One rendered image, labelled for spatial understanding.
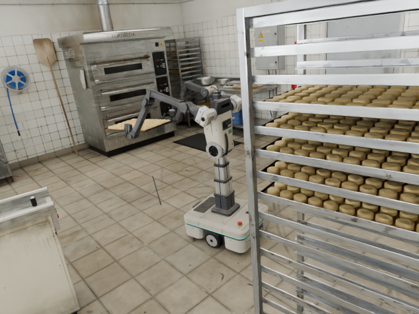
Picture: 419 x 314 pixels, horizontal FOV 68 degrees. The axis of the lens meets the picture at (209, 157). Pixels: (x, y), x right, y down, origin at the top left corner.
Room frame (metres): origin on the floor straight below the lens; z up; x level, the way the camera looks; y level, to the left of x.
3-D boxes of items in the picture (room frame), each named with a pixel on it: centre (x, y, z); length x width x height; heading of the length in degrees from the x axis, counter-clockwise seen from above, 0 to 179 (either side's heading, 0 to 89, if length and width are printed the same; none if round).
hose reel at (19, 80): (5.26, 2.98, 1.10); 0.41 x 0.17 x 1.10; 130
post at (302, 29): (1.44, -0.45, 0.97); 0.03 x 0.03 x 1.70; 48
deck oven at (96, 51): (5.85, 1.41, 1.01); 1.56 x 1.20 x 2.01; 130
